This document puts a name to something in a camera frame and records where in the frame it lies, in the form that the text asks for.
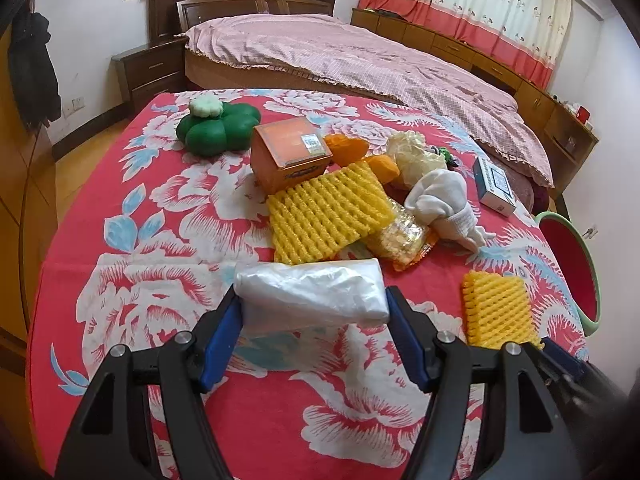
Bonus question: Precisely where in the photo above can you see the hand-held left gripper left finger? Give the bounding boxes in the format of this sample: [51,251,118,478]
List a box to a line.
[54,285,246,480]

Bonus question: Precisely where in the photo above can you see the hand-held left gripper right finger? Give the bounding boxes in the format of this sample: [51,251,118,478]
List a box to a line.
[385,286,583,480]

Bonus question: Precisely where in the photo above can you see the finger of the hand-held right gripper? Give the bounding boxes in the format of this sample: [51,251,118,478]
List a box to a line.
[541,336,592,386]

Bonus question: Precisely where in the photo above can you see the clear plastic bag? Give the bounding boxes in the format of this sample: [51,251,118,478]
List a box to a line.
[234,258,391,333]

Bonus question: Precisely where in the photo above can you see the napa cabbage toy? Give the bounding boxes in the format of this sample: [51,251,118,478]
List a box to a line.
[386,130,448,186]

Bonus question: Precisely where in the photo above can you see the orange carrot toy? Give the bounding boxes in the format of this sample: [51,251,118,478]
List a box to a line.
[322,132,401,183]

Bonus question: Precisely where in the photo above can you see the small yellow foam net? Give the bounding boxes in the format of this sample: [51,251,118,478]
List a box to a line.
[461,270,543,348]

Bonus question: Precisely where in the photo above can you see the red basin with green rim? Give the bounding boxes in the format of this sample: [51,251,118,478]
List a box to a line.
[534,212,601,337]

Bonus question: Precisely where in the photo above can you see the yellow snack packet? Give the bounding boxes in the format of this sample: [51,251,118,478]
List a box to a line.
[365,200,441,272]

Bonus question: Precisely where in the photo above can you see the white knit sock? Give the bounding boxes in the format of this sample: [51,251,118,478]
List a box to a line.
[404,169,496,252]

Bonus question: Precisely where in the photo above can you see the large yellow foam net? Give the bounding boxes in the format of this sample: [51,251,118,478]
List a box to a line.
[266,161,396,266]

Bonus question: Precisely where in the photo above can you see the maroon bed sheet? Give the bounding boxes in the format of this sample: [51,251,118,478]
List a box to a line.
[510,170,551,213]

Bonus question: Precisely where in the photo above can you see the white medicine box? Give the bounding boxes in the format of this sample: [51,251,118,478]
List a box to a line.
[472,156,517,217]

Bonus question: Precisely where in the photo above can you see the orange cardboard box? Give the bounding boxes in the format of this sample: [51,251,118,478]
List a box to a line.
[250,119,333,195]

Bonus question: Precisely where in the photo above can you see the green flower squishy toy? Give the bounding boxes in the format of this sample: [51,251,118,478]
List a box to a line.
[176,98,262,157]

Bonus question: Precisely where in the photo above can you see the wooden wardrobe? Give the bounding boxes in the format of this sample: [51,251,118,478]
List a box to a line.
[0,25,61,376]

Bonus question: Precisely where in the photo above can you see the dark wooden nightstand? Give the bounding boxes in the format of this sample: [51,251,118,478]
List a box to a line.
[111,36,190,120]

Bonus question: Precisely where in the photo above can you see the pink checked bedspread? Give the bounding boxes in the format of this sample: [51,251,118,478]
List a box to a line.
[176,14,555,188]

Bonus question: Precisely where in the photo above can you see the low wooden cabinet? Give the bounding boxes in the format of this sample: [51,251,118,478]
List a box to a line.
[350,7,600,201]

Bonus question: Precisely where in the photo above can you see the dark hanging clothes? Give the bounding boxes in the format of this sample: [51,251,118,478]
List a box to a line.
[7,10,63,128]

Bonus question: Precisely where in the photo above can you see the red and cream curtain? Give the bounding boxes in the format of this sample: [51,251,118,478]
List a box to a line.
[359,0,573,92]

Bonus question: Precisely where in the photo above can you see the green figure keychain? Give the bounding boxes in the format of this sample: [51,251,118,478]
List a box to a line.
[425,146,458,168]

